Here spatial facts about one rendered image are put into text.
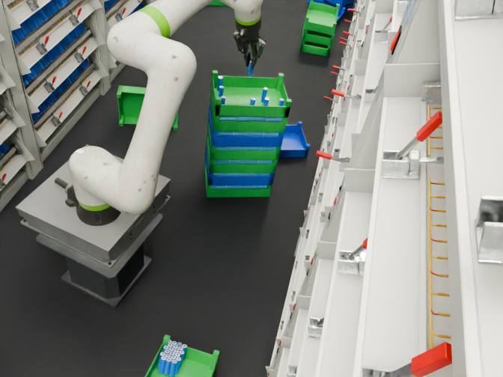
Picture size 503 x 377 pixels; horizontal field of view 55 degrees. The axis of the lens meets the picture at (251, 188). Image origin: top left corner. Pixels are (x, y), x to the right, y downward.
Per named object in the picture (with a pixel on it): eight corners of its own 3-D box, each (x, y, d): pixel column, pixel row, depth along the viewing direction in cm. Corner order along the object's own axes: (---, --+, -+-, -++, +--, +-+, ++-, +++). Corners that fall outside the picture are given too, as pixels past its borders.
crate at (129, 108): (120, 117, 259) (119, 126, 253) (118, 84, 244) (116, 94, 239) (178, 121, 262) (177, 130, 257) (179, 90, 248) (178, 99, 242)
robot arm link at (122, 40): (135, 79, 140) (129, 43, 130) (102, 63, 144) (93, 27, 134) (174, 48, 150) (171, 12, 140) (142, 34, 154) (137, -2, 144)
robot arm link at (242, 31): (266, 7, 170) (242, -2, 171) (252, 32, 166) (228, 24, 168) (266, 19, 176) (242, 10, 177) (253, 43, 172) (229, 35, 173)
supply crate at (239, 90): (215, 116, 193) (216, 99, 187) (210, 86, 206) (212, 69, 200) (288, 117, 198) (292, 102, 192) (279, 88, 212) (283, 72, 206)
